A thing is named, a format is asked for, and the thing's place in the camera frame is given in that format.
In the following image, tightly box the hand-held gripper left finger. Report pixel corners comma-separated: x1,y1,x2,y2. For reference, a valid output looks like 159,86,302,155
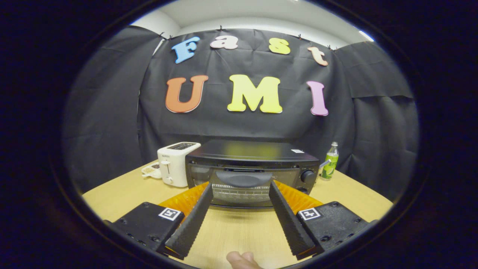
105,182,214,261

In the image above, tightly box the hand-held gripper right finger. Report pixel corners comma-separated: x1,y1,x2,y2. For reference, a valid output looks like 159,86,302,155
268,180,378,261

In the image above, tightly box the black toaster oven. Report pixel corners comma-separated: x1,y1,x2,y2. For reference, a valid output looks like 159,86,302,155
185,139,320,209

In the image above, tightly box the white slot toaster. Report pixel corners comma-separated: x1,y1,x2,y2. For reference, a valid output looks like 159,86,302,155
157,142,201,188

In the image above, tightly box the small white snack dish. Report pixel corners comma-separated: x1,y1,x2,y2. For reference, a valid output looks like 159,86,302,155
141,163,163,179

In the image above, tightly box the green label drink bottle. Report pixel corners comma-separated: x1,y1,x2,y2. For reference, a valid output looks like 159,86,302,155
320,142,339,181

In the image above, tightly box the black backdrop cloth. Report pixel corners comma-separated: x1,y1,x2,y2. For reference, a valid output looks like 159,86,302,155
62,25,419,202

